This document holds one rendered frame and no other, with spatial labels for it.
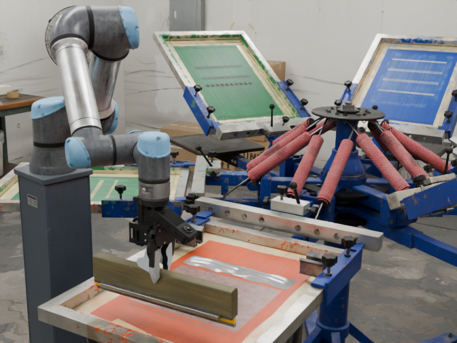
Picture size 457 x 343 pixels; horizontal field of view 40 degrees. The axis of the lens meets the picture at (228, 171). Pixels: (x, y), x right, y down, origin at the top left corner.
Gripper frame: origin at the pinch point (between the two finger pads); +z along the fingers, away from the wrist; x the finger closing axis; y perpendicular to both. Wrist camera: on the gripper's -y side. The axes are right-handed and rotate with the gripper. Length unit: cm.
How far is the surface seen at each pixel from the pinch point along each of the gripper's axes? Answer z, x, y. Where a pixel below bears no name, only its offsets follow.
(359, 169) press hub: 2, -129, -8
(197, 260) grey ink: 13.3, -37.9, 13.5
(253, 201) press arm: 17, -110, 31
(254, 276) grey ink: 13.1, -36.9, -6.8
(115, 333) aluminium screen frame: 10.3, 13.5, 3.7
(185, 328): 13.8, -2.3, -5.4
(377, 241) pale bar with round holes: 7, -68, -34
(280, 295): 13.8, -31.7, -17.9
